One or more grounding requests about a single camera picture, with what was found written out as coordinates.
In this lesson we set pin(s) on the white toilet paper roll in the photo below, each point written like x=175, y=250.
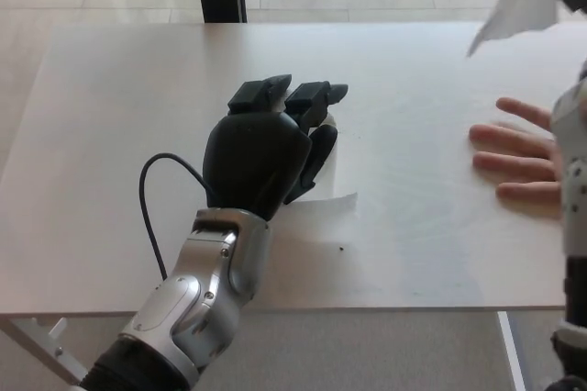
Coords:
x=330, y=216

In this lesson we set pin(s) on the torn toilet paper piece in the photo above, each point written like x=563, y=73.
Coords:
x=513, y=5

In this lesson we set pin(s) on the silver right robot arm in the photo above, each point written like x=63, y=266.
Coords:
x=575, y=180

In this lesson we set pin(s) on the white metal table leg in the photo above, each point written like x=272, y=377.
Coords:
x=511, y=354

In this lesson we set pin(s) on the bare person hand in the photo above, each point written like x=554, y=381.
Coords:
x=527, y=157

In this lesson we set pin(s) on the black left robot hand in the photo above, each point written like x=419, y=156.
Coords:
x=252, y=157

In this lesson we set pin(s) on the white diagonal table brace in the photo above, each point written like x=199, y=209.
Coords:
x=32, y=345

